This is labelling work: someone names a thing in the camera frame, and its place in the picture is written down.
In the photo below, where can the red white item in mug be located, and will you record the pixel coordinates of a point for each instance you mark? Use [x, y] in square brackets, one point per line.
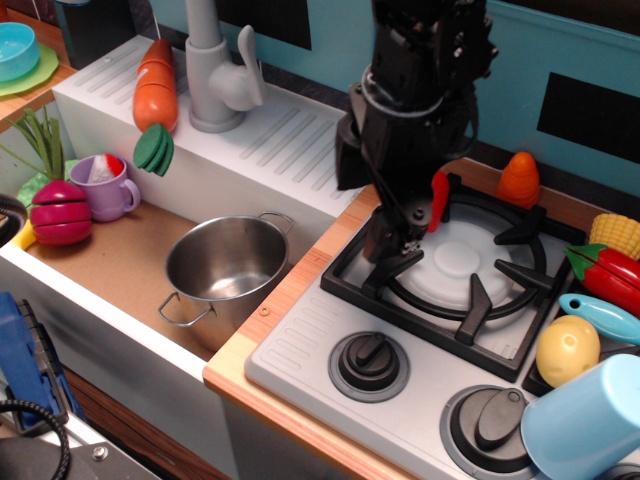
[105, 167]

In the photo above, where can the green toy vegetable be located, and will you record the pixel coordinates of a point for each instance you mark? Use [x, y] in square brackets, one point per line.
[30, 188]

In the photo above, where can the purple toy mug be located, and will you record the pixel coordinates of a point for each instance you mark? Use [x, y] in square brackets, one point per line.
[107, 201]

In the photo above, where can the stainless steel pot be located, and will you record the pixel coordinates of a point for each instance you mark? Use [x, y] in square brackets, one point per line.
[221, 270]

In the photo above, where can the right black stove knob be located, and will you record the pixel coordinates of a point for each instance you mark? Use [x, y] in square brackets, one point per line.
[480, 428]

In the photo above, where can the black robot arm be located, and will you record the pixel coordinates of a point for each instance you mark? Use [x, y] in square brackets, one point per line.
[424, 49]

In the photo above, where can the black stove grate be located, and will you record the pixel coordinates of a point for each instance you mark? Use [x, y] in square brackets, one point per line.
[480, 287]

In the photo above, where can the teal bowl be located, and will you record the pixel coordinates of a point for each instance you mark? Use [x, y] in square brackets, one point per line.
[19, 50]

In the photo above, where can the red toy chili pepper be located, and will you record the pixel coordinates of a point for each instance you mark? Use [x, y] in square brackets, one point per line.
[607, 273]

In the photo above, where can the green plate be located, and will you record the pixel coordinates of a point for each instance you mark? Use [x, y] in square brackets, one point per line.
[46, 66]

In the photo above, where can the small orange toy carrot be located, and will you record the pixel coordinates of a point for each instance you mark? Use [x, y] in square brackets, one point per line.
[519, 183]

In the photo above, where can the yellow toy potato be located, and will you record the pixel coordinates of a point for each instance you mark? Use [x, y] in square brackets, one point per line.
[568, 347]

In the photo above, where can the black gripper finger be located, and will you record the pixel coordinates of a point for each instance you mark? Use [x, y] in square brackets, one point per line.
[390, 234]
[351, 169]

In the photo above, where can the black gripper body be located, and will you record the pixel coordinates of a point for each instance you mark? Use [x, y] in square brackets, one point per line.
[404, 146]

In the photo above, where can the red toy strawberry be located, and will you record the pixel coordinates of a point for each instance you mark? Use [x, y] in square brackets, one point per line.
[440, 189]

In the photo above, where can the black stove knob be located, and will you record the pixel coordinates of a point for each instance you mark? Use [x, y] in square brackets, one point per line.
[369, 367]
[480, 428]

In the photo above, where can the magenta toy radish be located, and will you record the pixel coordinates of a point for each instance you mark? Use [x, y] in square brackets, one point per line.
[60, 213]

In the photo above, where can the light blue plastic cup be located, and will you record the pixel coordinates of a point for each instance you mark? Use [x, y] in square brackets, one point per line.
[584, 427]

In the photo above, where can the yellow toy piece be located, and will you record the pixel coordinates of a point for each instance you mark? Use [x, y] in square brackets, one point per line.
[25, 237]

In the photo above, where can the yellow toy corn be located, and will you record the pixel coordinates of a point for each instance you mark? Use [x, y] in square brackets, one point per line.
[618, 232]

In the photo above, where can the white toy sink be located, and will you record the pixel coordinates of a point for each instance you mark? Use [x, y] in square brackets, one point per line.
[152, 386]

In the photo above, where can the teal toy utensil handle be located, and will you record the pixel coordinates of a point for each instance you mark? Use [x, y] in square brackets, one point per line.
[608, 320]

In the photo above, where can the left black stove knob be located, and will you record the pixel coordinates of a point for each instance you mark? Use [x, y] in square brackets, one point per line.
[369, 367]

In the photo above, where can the blue device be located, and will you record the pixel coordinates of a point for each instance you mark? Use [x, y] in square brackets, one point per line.
[29, 361]

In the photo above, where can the grey toy faucet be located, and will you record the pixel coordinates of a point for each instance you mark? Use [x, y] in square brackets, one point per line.
[221, 92]

